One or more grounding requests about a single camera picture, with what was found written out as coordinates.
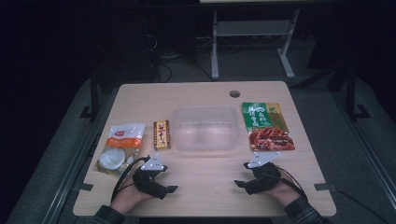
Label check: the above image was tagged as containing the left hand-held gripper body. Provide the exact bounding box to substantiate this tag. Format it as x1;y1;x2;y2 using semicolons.
132;153;169;191

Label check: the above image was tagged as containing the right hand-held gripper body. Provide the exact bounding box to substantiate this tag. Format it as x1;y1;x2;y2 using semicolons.
243;151;282;189

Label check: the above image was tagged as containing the narrow brown yellow packet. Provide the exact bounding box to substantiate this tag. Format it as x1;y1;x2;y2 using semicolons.
153;119;172;151

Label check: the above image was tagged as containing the white orange clear snack bag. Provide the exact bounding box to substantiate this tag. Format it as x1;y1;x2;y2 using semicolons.
93;122;147;178

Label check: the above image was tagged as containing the green red food packet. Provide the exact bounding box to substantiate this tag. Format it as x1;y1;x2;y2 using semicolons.
241;102;296;152

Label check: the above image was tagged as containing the clear plastic container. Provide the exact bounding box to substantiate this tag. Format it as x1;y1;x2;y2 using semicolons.
171;106;241;152

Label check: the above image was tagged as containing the person's right hand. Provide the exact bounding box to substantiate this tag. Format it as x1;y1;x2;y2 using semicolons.
266;169;302;208

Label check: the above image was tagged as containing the person's left hand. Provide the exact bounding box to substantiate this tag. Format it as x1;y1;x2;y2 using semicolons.
109;178;154;216

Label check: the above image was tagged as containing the grey tape piece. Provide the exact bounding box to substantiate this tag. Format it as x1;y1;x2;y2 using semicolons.
313;183;336;192
74;182;94;192

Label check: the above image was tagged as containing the black metal stand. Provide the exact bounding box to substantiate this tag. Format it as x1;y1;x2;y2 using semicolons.
345;64;372;121
78;70;101;121

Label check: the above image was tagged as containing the left hand-held gripper black cable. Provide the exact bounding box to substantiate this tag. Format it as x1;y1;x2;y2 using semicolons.
110;155;151;203

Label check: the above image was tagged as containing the metal floor rail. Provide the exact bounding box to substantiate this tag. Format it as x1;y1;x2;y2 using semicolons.
40;133;101;224
330;92;396;200

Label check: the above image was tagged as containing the bundle of black floor cables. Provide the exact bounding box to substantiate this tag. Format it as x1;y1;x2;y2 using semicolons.
144;34;216;83

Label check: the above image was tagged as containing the black floor cable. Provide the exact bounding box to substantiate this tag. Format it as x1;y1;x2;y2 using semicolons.
337;189;390;224

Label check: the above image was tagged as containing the white metal stand frame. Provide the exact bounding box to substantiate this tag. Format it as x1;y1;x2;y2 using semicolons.
210;8;302;80

